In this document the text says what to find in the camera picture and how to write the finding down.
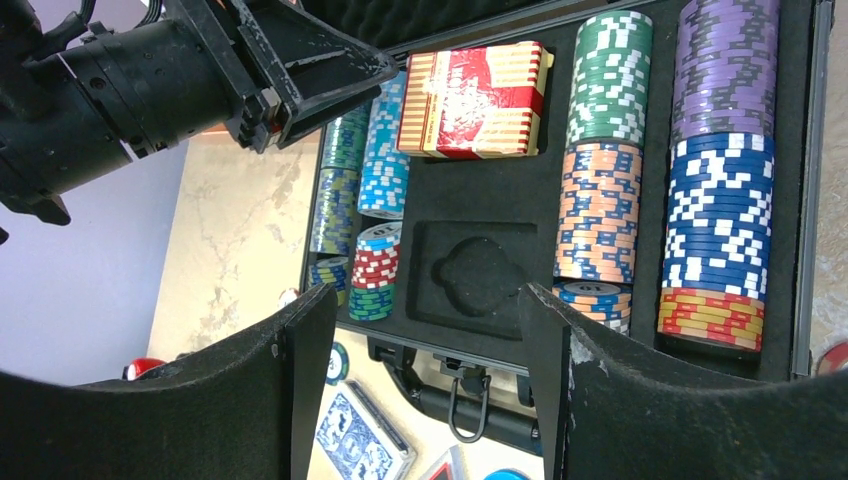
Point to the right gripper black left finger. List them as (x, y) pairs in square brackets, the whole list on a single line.
[(245, 407)]

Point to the blue round button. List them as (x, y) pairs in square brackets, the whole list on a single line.
[(506, 474)]

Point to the red white poker chip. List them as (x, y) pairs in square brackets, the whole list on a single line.
[(833, 359)]

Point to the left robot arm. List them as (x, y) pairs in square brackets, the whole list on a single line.
[(80, 101)]

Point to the black poker chip case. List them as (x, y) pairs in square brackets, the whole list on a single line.
[(480, 230)]

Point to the red white chip stack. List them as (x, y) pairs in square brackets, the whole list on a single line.
[(376, 256)]

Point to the blue card deck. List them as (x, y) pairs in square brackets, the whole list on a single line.
[(358, 440)]

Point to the green white chip stack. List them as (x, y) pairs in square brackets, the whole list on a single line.
[(611, 78)]

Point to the purple chip stack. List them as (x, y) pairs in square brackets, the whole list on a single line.
[(726, 68)]

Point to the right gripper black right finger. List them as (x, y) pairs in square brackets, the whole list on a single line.
[(610, 407)]

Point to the red gold card deck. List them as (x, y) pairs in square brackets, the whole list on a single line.
[(475, 103)]

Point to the red yellow chip stack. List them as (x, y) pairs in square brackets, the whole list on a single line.
[(717, 318)]

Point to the yellow blue chip stack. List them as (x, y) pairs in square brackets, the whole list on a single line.
[(334, 209)]

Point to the orange blue chip stack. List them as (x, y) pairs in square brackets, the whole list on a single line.
[(598, 219)]

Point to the dark teal chip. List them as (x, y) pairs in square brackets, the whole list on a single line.
[(338, 364)]

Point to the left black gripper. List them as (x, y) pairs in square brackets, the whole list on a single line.
[(268, 71)]

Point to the light blue chip stack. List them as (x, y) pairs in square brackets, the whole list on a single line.
[(385, 170)]

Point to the red triangle dealer token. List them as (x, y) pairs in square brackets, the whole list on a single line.
[(449, 466)]

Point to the blue white chip stack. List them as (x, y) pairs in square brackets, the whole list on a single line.
[(719, 214)]

